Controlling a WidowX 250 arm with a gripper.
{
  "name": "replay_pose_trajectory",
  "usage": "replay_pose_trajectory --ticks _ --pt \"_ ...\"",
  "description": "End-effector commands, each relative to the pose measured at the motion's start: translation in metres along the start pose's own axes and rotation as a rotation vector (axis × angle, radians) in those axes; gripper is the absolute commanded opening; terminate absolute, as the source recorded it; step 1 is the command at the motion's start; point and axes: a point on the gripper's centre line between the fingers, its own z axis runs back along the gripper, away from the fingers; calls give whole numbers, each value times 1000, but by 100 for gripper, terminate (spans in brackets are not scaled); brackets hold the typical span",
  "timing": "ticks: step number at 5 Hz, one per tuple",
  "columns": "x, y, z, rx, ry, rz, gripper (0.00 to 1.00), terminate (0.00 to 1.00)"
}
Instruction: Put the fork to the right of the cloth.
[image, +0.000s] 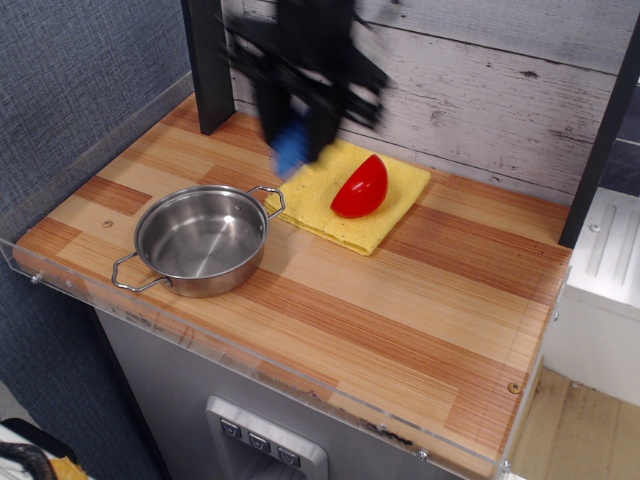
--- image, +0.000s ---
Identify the dark right upright post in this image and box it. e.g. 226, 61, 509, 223
558, 19, 639, 248

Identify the red plastic half tomato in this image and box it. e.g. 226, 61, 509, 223
331, 154, 389, 218

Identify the stainless steel pot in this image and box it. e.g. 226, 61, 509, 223
111, 185, 286, 298

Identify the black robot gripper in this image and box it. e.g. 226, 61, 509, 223
225, 1, 389, 163

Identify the yellow black object at corner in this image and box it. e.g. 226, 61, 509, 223
1, 418, 91, 480

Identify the clear acrylic table guard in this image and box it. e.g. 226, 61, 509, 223
1, 79, 570, 479

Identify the white ridged toy sink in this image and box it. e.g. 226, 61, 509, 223
542, 188, 639, 405

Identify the silver dispenser button panel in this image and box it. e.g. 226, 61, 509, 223
206, 395, 329, 479

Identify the blue handled metal fork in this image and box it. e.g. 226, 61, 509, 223
271, 114, 310, 179

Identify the yellow folded cloth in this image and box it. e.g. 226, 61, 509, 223
265, 139, 431, 256

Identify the silver toy fridge cabinet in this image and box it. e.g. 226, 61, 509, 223
97, 312, 453, 479

